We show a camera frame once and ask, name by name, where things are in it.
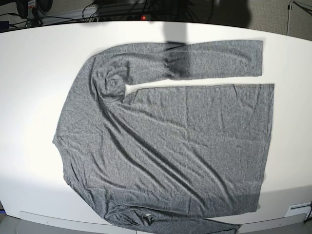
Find grey long-sleeve T-shirt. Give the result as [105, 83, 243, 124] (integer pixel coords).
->
[53, 40, 274, 234]

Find black power strip red light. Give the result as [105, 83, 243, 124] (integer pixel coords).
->
[89, 11, 185, 22]

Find white label plate on table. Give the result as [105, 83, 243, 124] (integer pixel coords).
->
[285, 202, 312, 219]

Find black cables behind table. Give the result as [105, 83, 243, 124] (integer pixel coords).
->
[0, 0, 220, 27]

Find metal stand frame right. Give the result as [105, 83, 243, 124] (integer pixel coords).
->
[286, 0, 312, 40]

